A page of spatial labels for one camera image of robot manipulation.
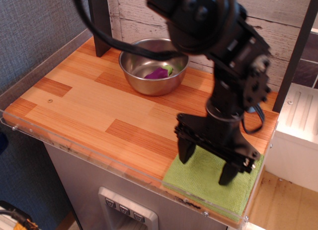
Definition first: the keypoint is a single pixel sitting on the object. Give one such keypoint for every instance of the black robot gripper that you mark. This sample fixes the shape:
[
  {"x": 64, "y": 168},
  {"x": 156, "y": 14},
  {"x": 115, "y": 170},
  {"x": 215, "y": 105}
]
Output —
[{"x": 219, "y": 135}]

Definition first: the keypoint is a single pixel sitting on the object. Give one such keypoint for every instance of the orange object bottom left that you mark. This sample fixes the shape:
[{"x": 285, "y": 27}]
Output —
[{"x": 26, "y": 225}]

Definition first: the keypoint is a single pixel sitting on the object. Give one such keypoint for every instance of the white toy sink unit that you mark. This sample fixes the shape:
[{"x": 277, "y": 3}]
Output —
[{"x": 293, "y": 155}]

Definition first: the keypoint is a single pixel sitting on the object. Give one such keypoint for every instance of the stainless steel bowl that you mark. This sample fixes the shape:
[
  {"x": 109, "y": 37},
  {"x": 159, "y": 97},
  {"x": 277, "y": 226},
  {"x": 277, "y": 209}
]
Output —
[{"x": 136, "y": 67}]

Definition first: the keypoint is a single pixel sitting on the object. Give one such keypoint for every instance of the dark left frame post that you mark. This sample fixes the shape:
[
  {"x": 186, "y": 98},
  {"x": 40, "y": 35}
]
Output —
[{"x": 99, "y": 14}]

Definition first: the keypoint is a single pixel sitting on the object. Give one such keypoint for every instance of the dark frame post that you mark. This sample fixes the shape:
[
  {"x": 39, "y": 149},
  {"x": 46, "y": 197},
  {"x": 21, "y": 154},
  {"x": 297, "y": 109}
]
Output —
[
  {"x": 99, "y": 14},
  {"x": 296, "y": 54}
]

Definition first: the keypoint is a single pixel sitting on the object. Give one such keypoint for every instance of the grey toy fridge cabinet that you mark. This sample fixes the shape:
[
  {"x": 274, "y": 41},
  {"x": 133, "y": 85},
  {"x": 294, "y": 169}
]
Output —
[{"x": 82, "y": 180}]

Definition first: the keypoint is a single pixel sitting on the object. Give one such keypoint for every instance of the dark right frame post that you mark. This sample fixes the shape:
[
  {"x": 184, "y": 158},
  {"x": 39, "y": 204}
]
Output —
[{"x": 296, "y": 54}]

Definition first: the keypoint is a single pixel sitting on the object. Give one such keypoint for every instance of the purple toy eggplant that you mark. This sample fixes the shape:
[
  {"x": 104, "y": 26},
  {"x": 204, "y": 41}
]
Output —
[{"x": 161, "y": 72}]

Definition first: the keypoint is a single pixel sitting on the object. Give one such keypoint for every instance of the silver dispenser button panel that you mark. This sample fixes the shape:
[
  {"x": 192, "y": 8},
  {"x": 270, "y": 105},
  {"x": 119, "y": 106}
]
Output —
[{"x": 121, "y": 213}]

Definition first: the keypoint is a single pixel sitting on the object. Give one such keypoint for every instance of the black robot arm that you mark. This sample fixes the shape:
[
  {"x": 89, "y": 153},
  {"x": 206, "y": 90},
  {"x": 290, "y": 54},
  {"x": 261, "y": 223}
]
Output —
[{"x": 218, "y": 30}]

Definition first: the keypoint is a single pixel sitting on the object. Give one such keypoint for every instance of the green cloth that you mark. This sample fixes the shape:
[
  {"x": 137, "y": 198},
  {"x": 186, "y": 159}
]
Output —
[{"x": 198, "y": 180}]

